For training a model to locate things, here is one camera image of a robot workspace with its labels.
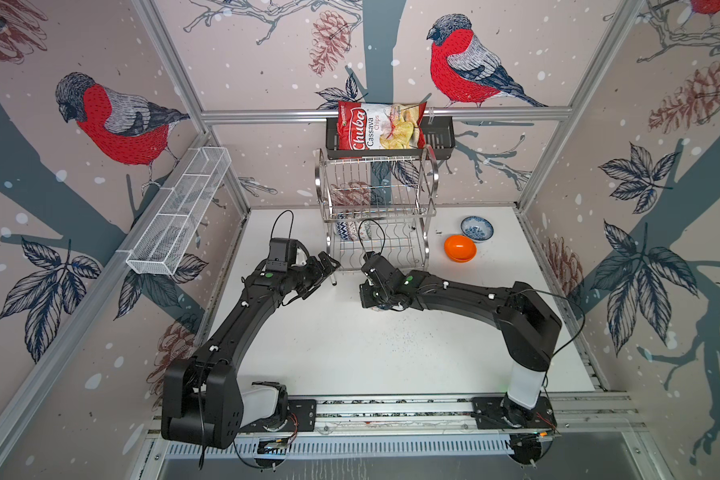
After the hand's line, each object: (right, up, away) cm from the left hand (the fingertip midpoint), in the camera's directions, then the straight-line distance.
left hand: (331, 271), depth 82 cm
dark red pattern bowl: (+5, +11, +16) cm, 20 cm away
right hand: (+7, -9, +5) cm, 13 cm away
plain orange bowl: (+43, +5, +22) cm, 49 cm away
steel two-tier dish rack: (+16, +22, +44) cm, 52 cm away
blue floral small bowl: (+53, +12, +30) cm, 62 cm away
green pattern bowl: (+9, +11, +16) cm, 22 cm away
